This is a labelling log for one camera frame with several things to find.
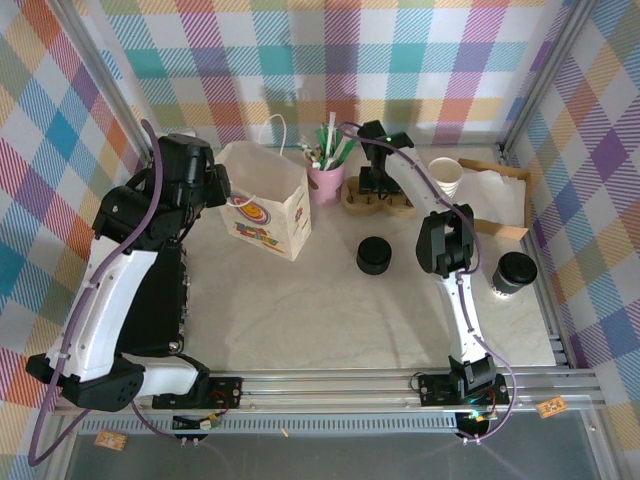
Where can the long white straw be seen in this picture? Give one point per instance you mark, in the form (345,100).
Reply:
(331,130)

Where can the aluminium side rail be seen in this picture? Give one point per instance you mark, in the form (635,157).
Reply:
(560,350)

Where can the crumpled white paper sheet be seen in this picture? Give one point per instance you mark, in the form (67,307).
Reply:
(480,192)

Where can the black round connector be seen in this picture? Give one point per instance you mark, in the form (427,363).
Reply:
(475,425)

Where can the brown cardboard box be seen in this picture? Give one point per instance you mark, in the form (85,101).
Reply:
(500,231)

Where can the crumpled white wrapped straw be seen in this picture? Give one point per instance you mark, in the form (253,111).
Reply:
(307,149)

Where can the flat white paper sheet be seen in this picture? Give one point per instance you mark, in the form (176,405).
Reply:
(512,200)

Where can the black lidded paper coffee cup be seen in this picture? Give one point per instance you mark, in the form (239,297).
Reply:
(520,267)

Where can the black box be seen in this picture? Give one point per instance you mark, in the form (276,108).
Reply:
(165,300)

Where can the white printed paper bag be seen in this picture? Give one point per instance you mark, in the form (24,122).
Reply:
(265,170)

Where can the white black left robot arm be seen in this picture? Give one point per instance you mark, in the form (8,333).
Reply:
(110,310)

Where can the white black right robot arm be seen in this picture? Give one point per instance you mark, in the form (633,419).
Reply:
(460,320)

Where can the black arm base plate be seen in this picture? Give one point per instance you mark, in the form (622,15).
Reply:
(225,392)
(432,390)

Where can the aluminium frame post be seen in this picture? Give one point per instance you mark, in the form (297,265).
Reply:
(544,75)
(112,85)

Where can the aluminium mounting rail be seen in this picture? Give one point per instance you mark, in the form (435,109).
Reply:
(325,390)

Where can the pink straw holder cup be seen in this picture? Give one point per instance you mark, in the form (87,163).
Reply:
(327,185)

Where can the orange printed tag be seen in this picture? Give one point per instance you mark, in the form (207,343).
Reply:
(110,441)
(550,409)

